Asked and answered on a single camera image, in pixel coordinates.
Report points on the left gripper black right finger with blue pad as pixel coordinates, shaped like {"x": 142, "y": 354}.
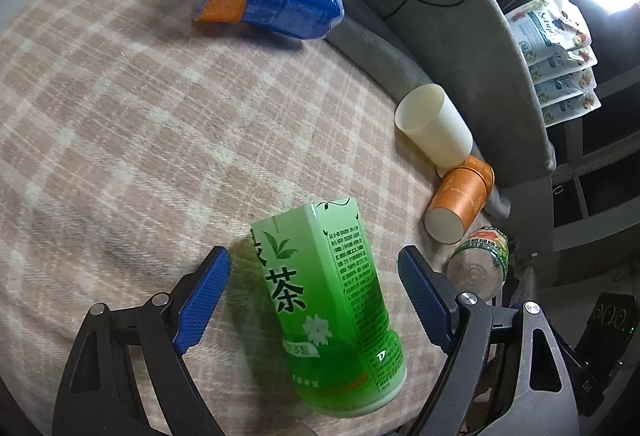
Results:
{"x": 532, "y": 393}

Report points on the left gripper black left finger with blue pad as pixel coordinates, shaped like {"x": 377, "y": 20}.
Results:
{"x": 98, "y": 394}

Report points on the clear plastic cup green label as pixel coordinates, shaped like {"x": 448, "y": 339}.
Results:
{"x": 480, "y": 263}

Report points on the green tea carton cup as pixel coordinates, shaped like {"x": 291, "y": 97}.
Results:
{"x": 344, "y": 358}

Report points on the orange paper cup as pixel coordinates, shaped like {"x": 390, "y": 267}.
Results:
{"x": 460, "y": 197}

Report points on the cream paper cup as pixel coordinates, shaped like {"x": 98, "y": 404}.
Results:
{"x": 428, "y": 118}

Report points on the black device with dials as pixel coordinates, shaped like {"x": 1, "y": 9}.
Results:
{"x": 601, "y": 348}

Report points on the grey shelf unit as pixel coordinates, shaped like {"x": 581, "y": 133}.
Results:
{"x": 595, "y": 187}

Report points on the pink plaid blanket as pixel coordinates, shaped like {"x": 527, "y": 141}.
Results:
{"x": 133, "y": 141}

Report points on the white snack pouch bottom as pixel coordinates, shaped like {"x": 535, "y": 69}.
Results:
{"x": 570, "y": 109}

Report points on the white snack pouch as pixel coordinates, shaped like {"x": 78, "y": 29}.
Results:
{"x": 571, "y": 85}
{"x": 543, "y": 28}
{"x": 562, "y": 63}
{"x": 570, "y": 109}

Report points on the white snack pouch top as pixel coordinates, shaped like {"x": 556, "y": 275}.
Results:
{"x": 543, "y": 28}

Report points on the grey sofa armrest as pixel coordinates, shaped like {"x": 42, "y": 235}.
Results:
{"x": 467, "y": 47}

